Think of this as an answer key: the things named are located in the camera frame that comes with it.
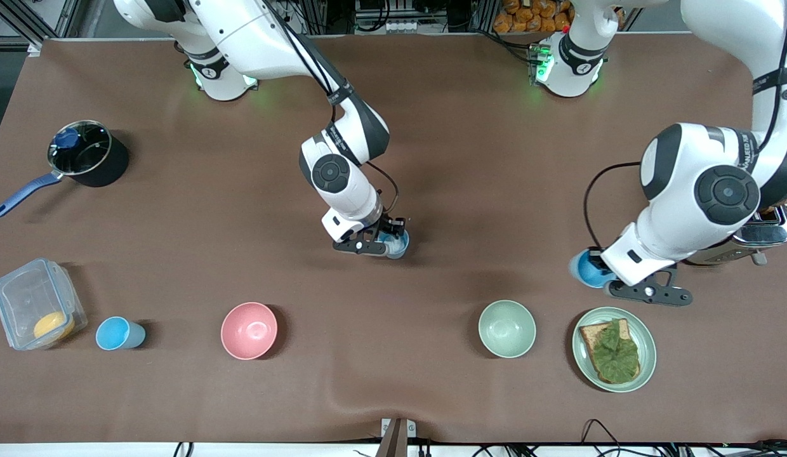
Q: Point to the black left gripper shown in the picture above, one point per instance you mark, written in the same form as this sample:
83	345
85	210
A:
598	261

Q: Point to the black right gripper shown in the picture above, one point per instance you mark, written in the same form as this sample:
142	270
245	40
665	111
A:
391	226

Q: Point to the blue plastic cup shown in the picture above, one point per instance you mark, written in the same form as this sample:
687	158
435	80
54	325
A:
400	251
584	270
114	333

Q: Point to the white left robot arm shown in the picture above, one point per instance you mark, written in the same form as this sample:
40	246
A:
723	190

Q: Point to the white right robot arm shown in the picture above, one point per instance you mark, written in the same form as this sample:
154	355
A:
330	171

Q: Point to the brown toast slice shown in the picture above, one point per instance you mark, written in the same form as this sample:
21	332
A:
590	333

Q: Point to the green lettuce leaf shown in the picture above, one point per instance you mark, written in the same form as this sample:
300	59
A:
615	355

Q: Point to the pale green plate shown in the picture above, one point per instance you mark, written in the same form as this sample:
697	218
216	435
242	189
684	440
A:
648	346

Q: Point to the pale green bowl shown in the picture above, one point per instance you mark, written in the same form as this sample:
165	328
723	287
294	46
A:
506	329

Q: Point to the cream and chrome toaster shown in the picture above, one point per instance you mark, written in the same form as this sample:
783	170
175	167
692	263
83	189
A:
765	235

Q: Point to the pink bowl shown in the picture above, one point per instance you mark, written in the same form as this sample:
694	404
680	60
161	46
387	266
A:
249	330

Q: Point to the white connector block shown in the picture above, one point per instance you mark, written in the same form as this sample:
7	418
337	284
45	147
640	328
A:
393	26

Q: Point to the brown table cover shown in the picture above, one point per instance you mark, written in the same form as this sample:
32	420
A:
178	190

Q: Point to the bag of orange bread rolls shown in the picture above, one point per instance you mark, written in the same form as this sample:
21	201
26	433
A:
527	19

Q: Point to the glass lid with blue knob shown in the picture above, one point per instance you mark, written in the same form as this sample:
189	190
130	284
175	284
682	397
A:
82	149

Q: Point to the yellow sponge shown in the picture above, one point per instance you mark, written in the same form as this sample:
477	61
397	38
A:
54	325

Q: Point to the clear plastic storage container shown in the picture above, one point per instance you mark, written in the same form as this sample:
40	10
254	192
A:
25	298

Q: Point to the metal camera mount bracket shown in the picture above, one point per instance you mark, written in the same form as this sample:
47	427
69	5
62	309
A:
393	438

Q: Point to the metal table corner bracket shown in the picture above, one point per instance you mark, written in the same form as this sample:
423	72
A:
34	47

